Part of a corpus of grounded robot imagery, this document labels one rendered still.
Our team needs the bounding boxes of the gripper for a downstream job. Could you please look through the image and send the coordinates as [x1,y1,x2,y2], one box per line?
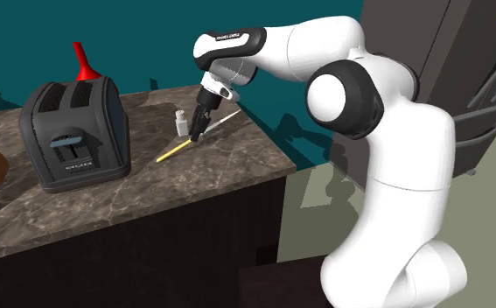
[189,86,225,144]

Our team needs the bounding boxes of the small white shaker bottle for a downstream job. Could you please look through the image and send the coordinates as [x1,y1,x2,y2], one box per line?
[175,109,190,138]

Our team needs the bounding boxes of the yellow pencil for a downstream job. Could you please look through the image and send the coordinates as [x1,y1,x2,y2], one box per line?
[155,138,194,164]

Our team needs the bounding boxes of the dark grey toaster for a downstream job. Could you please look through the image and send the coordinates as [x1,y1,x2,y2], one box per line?
[18,76,132,194]

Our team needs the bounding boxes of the dark kitchen counter cabinet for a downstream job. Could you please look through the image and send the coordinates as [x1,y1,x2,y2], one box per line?
[0,174,288,308]

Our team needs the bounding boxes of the dark grey refrigerator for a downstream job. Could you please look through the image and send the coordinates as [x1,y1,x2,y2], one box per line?
[332,0,496,190]

